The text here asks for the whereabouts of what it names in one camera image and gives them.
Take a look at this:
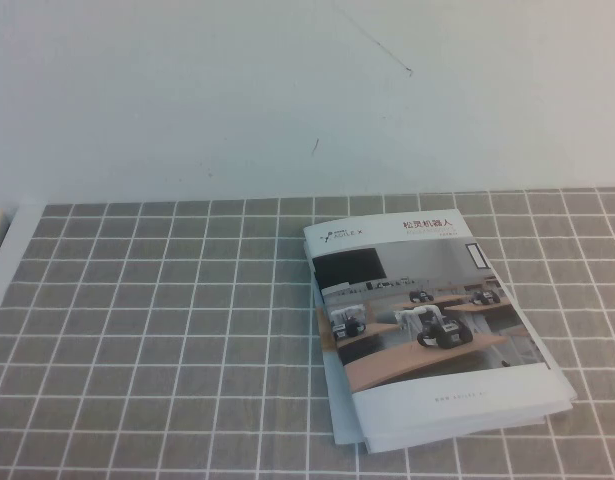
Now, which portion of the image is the AgileX robot brochure book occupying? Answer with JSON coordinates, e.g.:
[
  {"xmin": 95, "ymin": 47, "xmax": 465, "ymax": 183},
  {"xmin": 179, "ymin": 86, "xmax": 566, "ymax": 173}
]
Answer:
[{"xmin": 301, "ymin": 206, "xmax": 576, "ymax": 454}]

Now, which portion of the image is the grey white-checked tablecloth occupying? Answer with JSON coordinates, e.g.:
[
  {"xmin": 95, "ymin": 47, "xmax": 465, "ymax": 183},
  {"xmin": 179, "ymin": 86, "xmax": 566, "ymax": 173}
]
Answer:
[{"xmin": 0, "ymin": 187, "xmax": 615, "ymax": 480}]

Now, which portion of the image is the white paper booklet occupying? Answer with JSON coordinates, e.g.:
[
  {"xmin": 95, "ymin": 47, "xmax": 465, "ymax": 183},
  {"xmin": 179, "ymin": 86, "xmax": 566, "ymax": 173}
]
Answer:
[{"xmin": 301, "ymin": 239, "xmax": 371, "ymax": 447}]

